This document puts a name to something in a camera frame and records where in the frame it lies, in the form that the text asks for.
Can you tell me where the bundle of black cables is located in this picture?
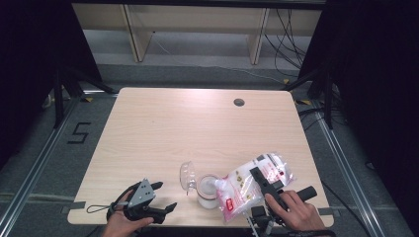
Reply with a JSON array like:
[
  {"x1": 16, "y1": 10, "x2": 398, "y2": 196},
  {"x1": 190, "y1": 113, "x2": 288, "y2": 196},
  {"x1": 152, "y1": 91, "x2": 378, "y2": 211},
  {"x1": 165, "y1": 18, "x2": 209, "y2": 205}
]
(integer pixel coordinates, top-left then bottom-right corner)
[{"x1": 264, "y1": 8, "x2": 313, "y2": 79}]

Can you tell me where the beige wooden shelf unit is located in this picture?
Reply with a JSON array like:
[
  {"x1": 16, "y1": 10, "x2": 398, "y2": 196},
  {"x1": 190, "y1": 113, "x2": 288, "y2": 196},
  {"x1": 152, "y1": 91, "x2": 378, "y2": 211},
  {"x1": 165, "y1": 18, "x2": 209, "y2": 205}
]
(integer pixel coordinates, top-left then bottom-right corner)
[{"x1": 71, "y1": 3, "x2": 323, "y2": 65}]

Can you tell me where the clear glass jar with lid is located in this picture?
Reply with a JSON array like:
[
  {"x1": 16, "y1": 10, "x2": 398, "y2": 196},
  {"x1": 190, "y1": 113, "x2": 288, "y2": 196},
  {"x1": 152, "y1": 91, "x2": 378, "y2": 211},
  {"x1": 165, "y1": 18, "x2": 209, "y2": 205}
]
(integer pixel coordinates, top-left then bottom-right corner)
[{"x1": 179, "y1": 160, "x2": 222, "y2": 210}]

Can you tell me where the red and white sugar bag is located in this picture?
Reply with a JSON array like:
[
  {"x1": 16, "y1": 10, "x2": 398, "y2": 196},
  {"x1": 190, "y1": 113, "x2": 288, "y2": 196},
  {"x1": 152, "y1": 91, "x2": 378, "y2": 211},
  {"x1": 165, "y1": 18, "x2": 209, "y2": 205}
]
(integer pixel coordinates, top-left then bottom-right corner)
[{"x1": 214, "y1": 151, "x2": 295, "y2": 223}]

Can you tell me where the person's right hand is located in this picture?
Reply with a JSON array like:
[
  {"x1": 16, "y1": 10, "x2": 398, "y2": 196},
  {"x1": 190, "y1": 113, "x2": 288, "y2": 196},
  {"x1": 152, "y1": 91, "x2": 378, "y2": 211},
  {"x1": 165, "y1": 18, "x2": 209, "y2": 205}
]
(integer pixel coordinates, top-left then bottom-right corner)
[{"x1": 264, "y1": 190, "x2": 328, "y2": 233}]

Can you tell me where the grey tape strip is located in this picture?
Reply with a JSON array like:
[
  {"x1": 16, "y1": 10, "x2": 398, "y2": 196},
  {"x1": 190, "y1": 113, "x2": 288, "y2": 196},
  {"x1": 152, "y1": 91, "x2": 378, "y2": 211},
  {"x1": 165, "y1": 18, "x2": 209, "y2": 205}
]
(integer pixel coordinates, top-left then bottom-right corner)
[
  {"x1": 316, "y1": 206, "x2": 336, "y2": 218},
  {"x1": 60, "y1": 200, "x2": 87, "y2": 215}
]

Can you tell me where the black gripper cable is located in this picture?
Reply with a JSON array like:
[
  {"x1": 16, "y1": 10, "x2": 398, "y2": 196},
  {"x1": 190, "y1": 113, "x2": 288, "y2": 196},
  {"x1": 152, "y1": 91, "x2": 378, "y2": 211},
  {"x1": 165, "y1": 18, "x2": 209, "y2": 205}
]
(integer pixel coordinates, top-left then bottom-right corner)
[{"x1": 106, "y1": 182, "x2": 141, "y2": 222}]

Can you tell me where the thin white floor cable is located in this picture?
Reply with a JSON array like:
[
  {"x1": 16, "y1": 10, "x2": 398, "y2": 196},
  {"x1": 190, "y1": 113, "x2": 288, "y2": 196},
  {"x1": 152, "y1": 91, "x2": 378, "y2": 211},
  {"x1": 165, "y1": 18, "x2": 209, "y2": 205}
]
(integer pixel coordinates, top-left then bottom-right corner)
[{"x1": 152, "y1": 32, "x2": 289, "y2": 84}]

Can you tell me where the aluminium floor rail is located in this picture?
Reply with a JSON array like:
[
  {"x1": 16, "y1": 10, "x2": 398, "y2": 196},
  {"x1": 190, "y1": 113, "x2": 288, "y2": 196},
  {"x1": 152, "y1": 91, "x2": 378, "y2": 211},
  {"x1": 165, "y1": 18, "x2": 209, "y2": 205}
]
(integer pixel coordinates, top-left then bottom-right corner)
[
  {"x1": 0, "y1": 97, "x2": 81, "y2": 233},
  {"x1": 315, "y1": 108, "x2": 414, "y2": 237}
]

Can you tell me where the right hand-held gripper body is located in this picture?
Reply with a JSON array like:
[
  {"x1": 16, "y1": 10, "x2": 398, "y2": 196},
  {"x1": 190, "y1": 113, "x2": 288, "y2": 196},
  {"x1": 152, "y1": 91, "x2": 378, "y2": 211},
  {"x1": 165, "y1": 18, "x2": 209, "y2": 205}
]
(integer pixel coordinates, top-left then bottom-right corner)
[{"x1": 249, "y1": 179, "x2": 319, "y2": 237}]

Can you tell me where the grey cord loop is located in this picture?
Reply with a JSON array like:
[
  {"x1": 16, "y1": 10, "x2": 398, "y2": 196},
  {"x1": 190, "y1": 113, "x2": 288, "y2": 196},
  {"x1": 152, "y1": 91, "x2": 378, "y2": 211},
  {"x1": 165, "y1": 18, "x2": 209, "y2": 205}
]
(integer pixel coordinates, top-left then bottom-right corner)
[{"x1": 85, "y1": 203, "x2": 115, "y2": 215}]

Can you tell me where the black metal stand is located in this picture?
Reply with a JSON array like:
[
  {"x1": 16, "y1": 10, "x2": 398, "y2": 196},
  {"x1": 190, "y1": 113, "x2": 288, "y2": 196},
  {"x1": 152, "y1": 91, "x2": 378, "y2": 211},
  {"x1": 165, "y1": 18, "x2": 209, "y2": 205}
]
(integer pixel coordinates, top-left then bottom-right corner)
[
  {"x1": 52, "y1": 65, "x2": 118, "y2": 130},
  {"x1": 282, "y1": 67, "x2": 334, "y2": 130}
]

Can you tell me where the person's left hand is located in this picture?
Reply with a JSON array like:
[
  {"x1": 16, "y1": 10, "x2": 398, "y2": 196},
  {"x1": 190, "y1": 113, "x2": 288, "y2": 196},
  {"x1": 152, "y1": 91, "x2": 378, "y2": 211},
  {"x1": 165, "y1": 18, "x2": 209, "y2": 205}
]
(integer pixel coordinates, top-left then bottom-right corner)
[{"x1": 101, "y1": 190, "x2": 156, "y2": 237}]

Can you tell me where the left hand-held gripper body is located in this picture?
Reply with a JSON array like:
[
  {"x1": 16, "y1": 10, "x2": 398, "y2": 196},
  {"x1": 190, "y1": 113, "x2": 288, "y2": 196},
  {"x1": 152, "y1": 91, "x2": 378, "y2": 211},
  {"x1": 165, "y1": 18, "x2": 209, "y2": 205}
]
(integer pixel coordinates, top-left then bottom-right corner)
[{"x1": 123, "y1": 178, "x2": 168, "y2": 226}]

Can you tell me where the black floor cable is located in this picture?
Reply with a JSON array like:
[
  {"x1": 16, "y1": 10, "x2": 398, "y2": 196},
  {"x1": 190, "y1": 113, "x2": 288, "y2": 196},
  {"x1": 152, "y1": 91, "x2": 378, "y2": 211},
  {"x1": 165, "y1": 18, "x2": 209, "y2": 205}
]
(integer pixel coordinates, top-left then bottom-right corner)
[{"x1": 320, "y1": 180, "x2": 375, "y2": 237}]

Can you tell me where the black curtain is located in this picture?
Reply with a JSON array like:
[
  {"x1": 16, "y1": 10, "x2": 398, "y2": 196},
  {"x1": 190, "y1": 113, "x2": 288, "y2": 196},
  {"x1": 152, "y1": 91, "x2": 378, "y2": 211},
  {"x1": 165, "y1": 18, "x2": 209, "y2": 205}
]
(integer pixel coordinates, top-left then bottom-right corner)
[
  {"x1": 0, "y1": 0, "x2": 104, "y2": 169},
  {"x1": 296, "y1": 0, "x2": 419, "y2": 230}
]

